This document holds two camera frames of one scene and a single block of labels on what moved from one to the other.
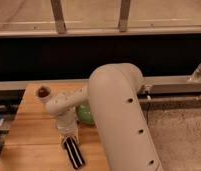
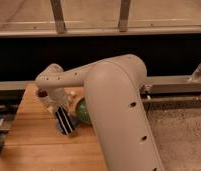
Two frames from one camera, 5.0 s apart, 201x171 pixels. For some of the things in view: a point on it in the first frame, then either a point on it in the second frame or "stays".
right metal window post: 124,16 stays
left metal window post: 57,7 stays
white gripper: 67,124 to 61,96
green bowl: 84,115 stays
